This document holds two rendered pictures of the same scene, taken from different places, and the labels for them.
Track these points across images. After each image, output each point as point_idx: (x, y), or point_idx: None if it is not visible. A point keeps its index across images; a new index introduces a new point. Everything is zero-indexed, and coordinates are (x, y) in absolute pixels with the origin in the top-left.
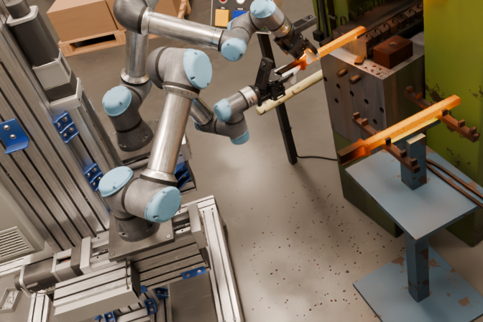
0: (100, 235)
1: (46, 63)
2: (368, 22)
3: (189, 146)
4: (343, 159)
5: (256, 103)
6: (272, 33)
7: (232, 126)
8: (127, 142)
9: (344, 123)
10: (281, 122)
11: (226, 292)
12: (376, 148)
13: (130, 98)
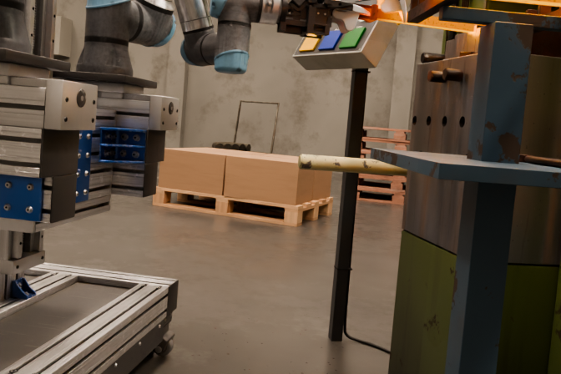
0: None
1: None
2: None
3: (169, 123)
4: None
5: (275, 15)
6: (363, 53)
7: (223, 27)
8: (87, 57)
9: (422, 199)
10: (338, 249)
11: (67, 348)
12: (457, 226)
13: None
